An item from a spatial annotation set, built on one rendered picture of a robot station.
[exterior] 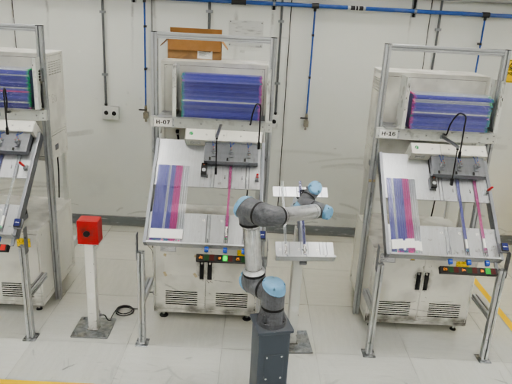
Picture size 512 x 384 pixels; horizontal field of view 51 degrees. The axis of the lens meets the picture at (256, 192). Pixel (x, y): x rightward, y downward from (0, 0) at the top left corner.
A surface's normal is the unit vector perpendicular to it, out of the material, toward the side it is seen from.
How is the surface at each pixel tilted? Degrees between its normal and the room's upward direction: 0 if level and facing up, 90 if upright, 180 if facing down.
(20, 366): 0
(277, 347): 90
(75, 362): 0
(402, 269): 90
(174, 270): 90
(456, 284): 90
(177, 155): 47
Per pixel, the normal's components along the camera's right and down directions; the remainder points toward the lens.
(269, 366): 0.23, 0.32
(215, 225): 0.03, -0.41
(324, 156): -0.01, 0.32
